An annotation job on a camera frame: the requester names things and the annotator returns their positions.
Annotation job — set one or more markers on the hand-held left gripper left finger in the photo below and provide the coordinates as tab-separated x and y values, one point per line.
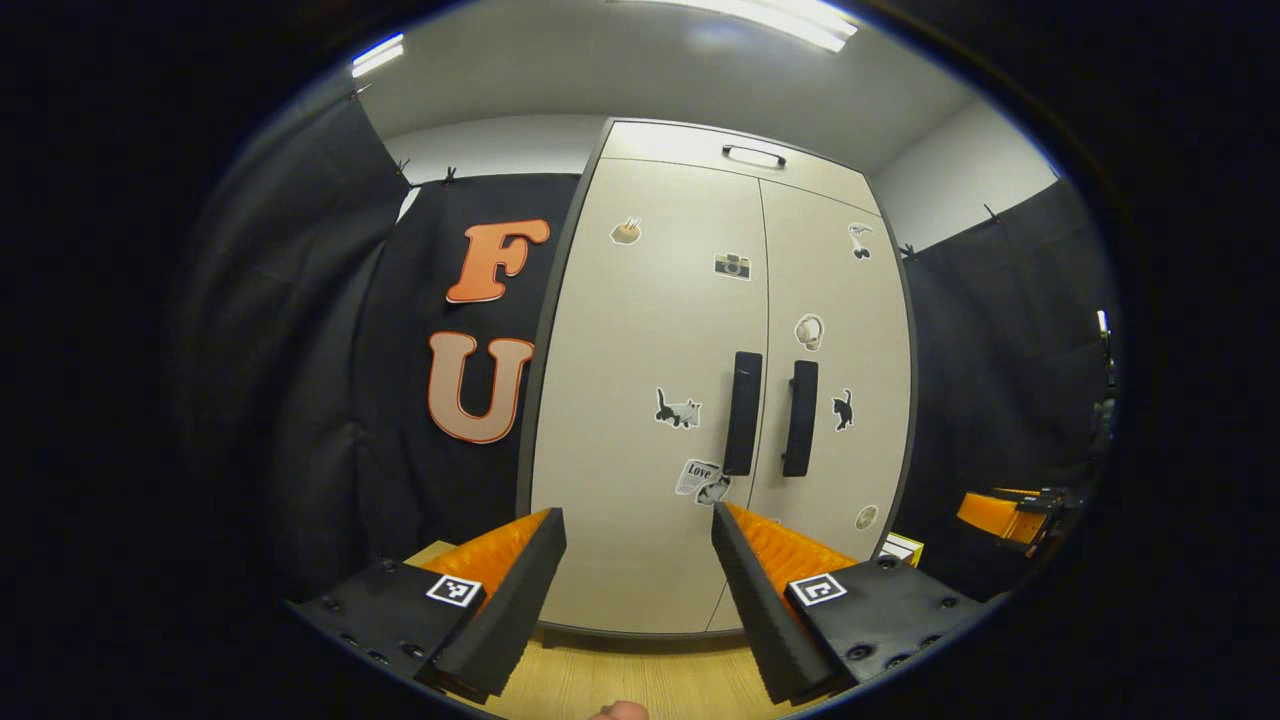
510	610

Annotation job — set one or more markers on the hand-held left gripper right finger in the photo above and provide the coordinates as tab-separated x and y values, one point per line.
755	610

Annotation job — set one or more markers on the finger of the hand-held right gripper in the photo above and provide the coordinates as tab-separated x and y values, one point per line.
1000	512

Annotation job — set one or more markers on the white shoe cabinet door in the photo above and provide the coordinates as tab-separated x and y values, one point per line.
640	330
850	290

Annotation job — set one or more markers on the white shoe cabinet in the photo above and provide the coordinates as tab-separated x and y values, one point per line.
690	145

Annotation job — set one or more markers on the yellow box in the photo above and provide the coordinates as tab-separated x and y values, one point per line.
900	548

